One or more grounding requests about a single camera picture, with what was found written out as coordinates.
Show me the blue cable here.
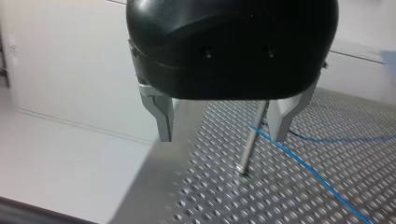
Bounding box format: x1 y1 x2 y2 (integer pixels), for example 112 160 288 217
248 123 396 224

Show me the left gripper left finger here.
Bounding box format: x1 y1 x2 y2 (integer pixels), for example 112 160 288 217
128 40 175 143

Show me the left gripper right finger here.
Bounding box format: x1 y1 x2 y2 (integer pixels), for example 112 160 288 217
266 61 329 144

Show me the metal post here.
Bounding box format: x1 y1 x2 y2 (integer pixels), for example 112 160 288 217
236 100 269 175

